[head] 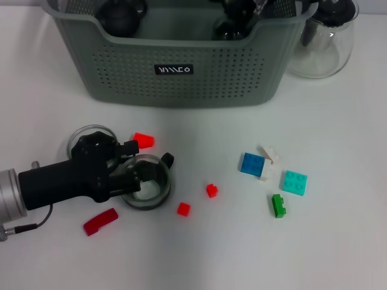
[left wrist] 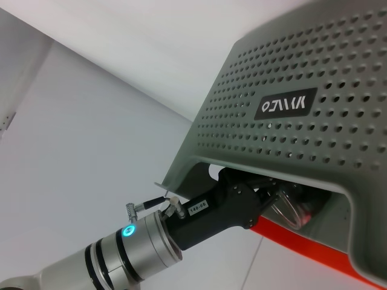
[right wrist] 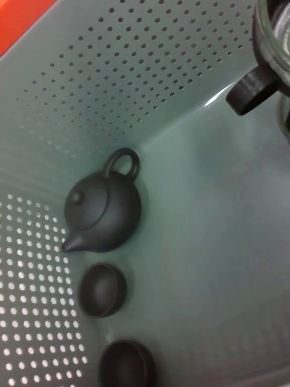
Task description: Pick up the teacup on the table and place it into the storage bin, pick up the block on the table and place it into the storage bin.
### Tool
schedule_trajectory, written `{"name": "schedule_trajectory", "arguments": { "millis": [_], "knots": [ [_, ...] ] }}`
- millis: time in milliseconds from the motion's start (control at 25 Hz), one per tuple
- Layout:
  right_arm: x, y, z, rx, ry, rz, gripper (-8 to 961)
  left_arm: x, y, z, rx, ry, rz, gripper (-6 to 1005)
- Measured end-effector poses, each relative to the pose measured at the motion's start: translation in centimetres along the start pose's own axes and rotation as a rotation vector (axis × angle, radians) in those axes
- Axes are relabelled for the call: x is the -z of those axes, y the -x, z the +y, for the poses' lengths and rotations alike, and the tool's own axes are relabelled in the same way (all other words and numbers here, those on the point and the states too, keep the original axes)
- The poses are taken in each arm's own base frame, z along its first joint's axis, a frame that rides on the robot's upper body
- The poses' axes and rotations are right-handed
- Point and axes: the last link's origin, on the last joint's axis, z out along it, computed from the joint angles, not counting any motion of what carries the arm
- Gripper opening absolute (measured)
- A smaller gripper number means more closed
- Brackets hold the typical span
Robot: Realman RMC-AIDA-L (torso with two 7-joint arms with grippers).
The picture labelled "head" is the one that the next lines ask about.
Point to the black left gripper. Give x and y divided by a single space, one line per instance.
60 184

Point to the teal square toy plate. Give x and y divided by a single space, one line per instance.
294 182

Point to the small orange cube brick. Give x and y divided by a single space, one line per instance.
183 209

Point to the green studded toy brick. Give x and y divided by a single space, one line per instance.
278 207

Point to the glass carafe with black lid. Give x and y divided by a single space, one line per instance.
323 51

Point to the small orange notched brick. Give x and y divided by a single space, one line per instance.
211 190

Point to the orange wedge toy block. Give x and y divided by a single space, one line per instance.
143 140

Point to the blue square toy plate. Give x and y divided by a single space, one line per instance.
252 164

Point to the black round teapot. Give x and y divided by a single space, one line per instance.
121 18

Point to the grey perforated storage bin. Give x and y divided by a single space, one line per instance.
211 75

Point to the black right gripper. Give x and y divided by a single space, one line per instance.
242 6

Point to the dark red curved brick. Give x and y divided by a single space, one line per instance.
99 223

